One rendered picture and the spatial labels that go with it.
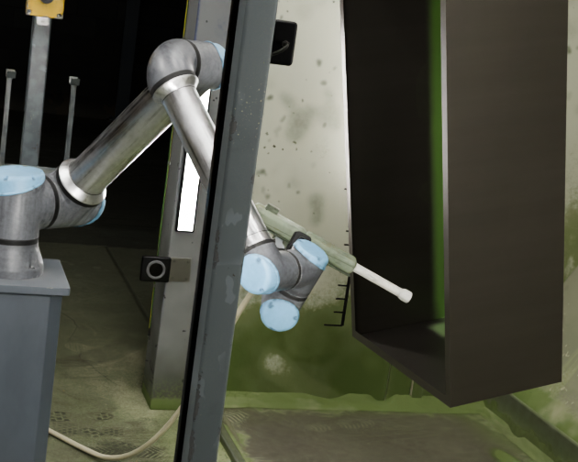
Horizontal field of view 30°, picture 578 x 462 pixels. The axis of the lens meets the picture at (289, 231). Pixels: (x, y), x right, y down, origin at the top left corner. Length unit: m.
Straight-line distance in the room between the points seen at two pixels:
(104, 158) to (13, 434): 0.77
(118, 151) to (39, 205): 0.26
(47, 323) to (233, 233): 1.26
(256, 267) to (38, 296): 0.72
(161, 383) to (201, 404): 2.08
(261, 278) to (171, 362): 1.50
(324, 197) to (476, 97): 1.21
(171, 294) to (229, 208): 2.08
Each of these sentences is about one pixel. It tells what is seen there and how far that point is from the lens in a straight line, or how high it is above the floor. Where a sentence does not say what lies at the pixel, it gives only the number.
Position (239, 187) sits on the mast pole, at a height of 1.13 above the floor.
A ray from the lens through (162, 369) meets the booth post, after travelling 3.84.
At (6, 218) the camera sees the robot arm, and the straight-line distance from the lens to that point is 2.89.
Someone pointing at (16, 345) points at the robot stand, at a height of 0.48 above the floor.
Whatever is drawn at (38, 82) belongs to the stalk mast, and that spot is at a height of 1.07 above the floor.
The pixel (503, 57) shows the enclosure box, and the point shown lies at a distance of 2.76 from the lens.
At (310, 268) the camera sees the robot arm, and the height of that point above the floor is 0.85.
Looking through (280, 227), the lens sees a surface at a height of 0.87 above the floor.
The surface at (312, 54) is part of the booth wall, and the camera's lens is 3.74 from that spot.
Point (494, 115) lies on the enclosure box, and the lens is 2.77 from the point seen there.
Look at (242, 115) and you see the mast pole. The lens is 1.68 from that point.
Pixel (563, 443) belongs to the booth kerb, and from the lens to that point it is 3.82.
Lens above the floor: 1.39
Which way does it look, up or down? 11 degrees down
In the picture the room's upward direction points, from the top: 8 degrees clockwise
